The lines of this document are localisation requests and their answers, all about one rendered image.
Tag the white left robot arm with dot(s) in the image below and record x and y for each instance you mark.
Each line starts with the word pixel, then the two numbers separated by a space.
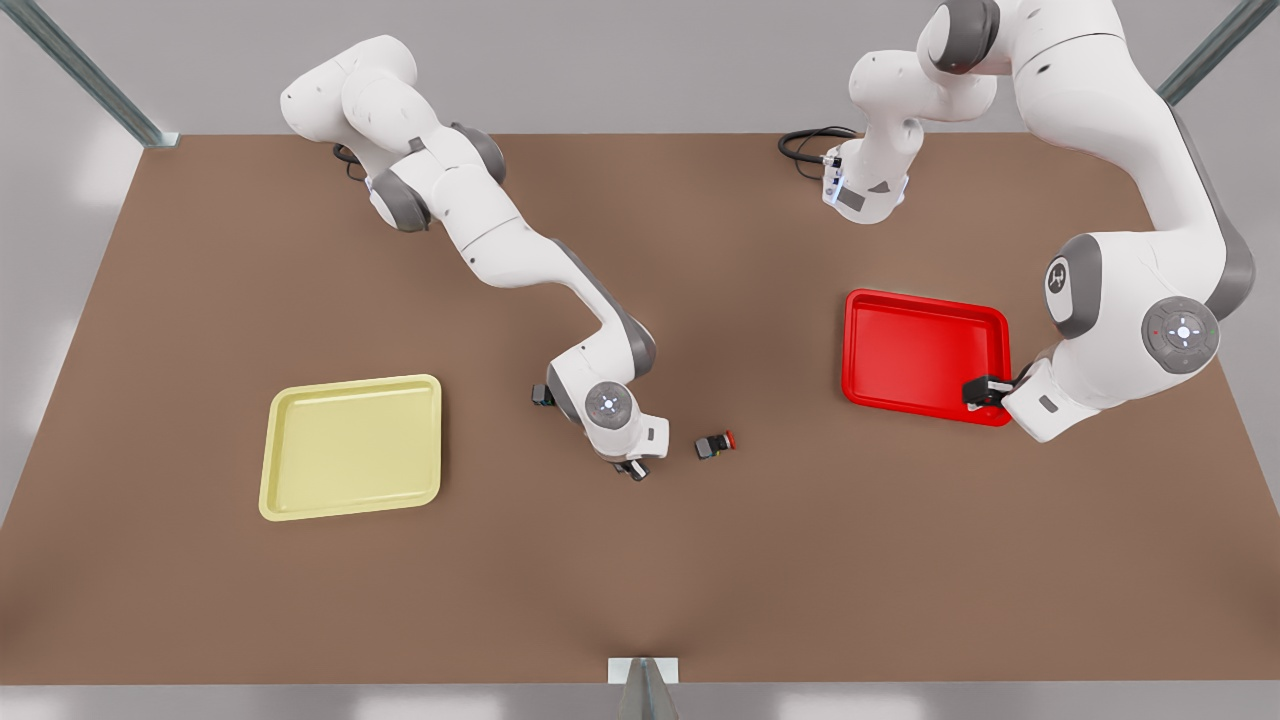
pixel 1120 130

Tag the red button switch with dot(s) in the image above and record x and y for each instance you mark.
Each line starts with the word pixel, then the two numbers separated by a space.
pixel 712 446

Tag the yellow tray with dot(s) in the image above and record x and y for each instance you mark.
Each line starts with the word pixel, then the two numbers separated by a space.
pixel 350 447

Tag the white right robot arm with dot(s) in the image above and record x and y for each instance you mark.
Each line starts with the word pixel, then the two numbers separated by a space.
pixel 500 240

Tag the silver frame post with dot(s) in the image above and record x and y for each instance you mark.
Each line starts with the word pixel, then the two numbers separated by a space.
pixel 644 685
pixel 1215 48
pixel 90 75

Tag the red tray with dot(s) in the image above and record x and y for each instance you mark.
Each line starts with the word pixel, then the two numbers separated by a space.
pixel 925 355

